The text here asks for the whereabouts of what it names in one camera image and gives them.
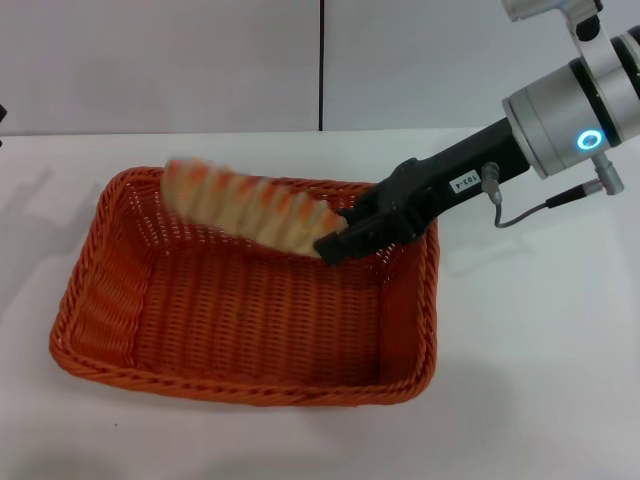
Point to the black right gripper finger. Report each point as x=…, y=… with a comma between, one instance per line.
x=362, y=207
x=360, y=242

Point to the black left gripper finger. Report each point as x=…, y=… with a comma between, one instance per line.
x=2, y=113

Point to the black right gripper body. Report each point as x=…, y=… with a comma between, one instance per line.
x=450, y=172

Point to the orange woven plastic basket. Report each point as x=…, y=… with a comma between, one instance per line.
x=250, y=325

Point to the striped long bread loaf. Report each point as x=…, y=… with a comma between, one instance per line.
x=225, y=200

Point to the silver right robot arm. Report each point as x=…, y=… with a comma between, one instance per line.
x=555, y=115

